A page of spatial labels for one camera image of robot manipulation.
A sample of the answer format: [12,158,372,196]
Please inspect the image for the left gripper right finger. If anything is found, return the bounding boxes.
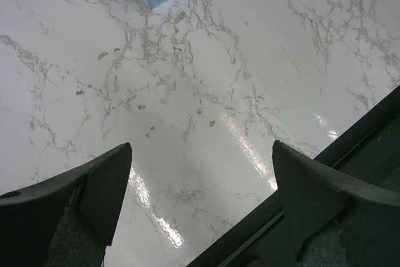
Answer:
[272,141,399,266]

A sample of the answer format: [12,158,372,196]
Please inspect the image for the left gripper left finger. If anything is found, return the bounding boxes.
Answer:
[1,143,132,266]

